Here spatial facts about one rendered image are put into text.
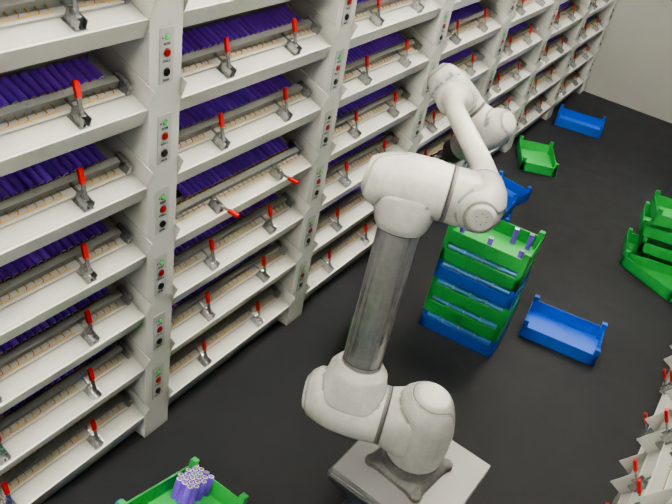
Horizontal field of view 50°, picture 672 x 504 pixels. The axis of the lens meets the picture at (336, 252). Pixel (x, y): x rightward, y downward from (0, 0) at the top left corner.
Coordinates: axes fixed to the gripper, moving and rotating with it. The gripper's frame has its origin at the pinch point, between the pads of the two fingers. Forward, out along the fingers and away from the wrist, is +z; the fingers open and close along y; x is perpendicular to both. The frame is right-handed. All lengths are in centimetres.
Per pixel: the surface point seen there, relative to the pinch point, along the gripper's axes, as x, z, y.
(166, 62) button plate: 32, -39, -94
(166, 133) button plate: 21, -27, -94
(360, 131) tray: 20.6, 14.2, -4.7
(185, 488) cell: -61, 24, -102
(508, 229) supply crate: -29.7, 7.6, 38.4
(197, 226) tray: 3, 0, -82
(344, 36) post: 41, -19, -26
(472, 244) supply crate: -29.7, 7.0, 17.6
